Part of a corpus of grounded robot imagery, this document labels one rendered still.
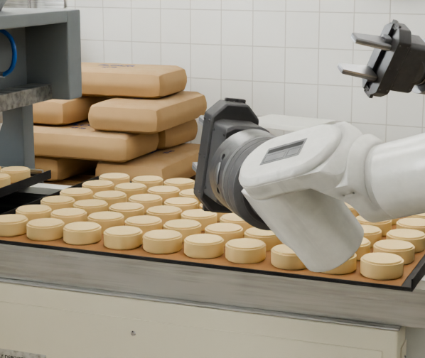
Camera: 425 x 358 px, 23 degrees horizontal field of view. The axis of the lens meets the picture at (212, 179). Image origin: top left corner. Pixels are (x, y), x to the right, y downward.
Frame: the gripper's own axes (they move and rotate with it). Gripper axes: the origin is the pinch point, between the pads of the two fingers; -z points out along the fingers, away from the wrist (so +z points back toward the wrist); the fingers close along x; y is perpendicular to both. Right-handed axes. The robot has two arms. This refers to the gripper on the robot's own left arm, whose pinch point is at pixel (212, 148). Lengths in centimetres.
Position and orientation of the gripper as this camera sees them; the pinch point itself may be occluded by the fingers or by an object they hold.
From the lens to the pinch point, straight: 115.8
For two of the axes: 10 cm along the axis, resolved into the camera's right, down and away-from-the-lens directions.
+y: -9.3, -0.6, -3.7
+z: 3.5, 2.4, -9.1
